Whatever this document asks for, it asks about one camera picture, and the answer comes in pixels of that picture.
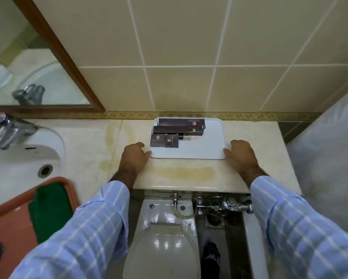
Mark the person's left hand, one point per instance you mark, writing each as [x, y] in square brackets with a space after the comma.
[133, 159]

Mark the person's right hand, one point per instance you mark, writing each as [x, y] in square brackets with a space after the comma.
[242, 158]

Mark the person's right thumb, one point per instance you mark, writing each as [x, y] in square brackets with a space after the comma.
[228, 153]

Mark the person's left thumb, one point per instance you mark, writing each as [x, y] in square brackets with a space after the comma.
[147, 153]

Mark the white rectangular tray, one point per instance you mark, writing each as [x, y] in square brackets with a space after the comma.
[204, 145]

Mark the person's left forearm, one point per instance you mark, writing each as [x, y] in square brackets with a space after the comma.
[83, 229]

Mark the person's right forearm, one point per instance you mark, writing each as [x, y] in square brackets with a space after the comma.
[296, 223]

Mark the small dark toiletry box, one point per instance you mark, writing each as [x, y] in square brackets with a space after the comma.
[157, 140]
[171, 141]

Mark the long dark toiletry box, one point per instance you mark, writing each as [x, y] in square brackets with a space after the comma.
[174, 130]
[177, 123]

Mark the clear wrapped toiletry packet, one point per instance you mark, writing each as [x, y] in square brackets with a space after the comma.
[190, 138]

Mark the chrome flush valve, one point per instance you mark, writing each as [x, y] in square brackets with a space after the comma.
[230, 204]

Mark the metal floor drain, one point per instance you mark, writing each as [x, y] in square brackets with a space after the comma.
[214, 221]

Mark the white toilet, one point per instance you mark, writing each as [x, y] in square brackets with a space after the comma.
[162, 246]

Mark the white bathtub rim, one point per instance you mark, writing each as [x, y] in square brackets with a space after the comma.
[254, 246]

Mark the person's dark socked foot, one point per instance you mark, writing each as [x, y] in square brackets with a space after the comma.
[211, 254]

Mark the white translucent shower curtain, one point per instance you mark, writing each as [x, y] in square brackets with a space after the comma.
[331, 159]

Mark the green cloth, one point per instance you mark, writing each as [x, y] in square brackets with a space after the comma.
[50, 212]

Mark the white ceramic sink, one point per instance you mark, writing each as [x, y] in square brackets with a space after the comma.
[19, 168]

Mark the chrome sink faucet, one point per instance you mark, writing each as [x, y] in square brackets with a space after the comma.
[9, 130]

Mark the wooden framed mirror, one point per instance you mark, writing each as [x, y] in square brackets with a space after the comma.
[46, 55]

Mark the orange plastic tray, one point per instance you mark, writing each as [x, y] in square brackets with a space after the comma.
[8, 223]

